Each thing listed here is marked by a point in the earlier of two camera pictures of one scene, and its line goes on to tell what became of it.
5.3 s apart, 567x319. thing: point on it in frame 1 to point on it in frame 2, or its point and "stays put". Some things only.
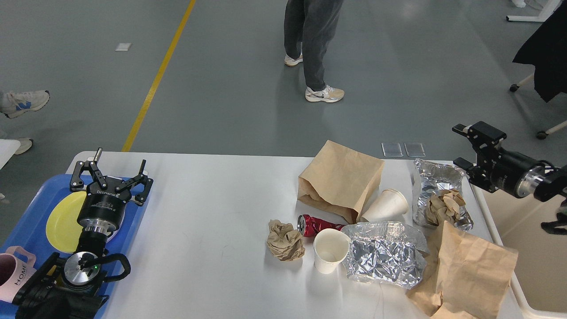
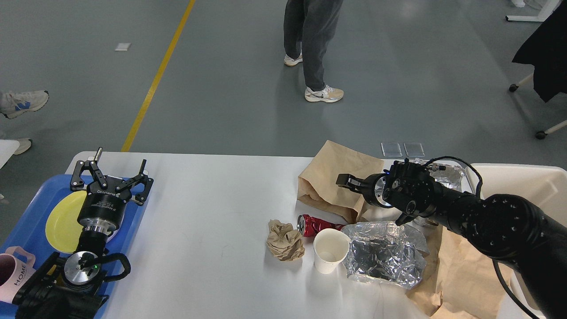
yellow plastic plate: x=63 y=230 stays put
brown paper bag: x=340 y=180 stays put
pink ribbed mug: x=17 y=266 stays put
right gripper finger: x=483 y=137 to x=351 y=182
